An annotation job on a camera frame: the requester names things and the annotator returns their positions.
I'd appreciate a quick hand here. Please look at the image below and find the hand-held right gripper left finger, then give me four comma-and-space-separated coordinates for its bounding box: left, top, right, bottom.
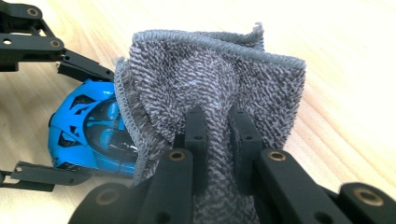
172, 106, 209, 196

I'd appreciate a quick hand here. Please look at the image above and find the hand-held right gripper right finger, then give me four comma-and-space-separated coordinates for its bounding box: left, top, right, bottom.
229, 107, 264, 194

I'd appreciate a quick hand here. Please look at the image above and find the gray terry cloth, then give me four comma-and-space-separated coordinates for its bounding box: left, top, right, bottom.
113, 21, 307, 224

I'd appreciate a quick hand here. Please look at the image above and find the blue toy car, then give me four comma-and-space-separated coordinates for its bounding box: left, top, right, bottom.
47, 77, 139, 179

